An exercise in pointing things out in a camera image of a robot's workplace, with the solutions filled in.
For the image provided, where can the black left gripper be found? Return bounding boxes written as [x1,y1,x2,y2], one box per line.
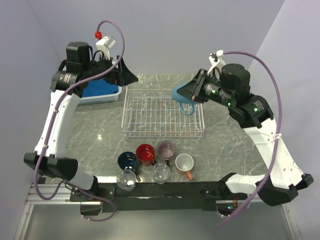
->
[83,53,139,87]

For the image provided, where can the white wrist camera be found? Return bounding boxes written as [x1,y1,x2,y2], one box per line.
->
[94,31,116,59]
[207,50,226,75]

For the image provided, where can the clear glass cup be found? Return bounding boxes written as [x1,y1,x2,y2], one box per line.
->
[152,162,171,185]
[116,169,137,191]

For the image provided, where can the dark blue mug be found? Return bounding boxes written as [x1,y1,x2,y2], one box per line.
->
[117,151,139,176]

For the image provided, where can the clear glass cup right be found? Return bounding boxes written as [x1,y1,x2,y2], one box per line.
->
[152,162,171,185]

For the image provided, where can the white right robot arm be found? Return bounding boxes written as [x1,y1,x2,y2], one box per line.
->
[173,63,314,206]

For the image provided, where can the clear glass cup left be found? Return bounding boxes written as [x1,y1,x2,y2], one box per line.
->
[116,169,137,191]

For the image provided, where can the red mug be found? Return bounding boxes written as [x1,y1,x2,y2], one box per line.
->
[135,143,156,167]

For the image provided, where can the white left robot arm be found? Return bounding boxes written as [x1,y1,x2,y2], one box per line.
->
[23,39,138,201]

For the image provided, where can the light blue mug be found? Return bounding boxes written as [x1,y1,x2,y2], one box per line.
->
[171,83,197,116]

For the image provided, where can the white wire dish rack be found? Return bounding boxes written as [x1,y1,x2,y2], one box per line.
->
[121,88,205,139]

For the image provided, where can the blue cloth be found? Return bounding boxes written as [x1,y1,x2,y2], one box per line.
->
[82,79,119,98]

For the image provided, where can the purple mug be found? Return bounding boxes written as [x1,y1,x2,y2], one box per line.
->
[156,140,176,167]

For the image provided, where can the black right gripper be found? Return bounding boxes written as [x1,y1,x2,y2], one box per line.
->
[175,68,234,107]

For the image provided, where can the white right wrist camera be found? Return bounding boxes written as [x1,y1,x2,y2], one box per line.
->
[207,50,226,75]

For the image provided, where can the black table edge rail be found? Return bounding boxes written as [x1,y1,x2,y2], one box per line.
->
[69,181,249,213]

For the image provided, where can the white plastic basket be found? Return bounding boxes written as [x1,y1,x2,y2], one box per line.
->
[58,59,123,106]

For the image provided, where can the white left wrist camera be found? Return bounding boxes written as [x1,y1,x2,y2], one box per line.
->
[94,31,116,59]

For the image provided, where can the aluminium frame rail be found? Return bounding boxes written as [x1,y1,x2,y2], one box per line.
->
[14,182,101,240]

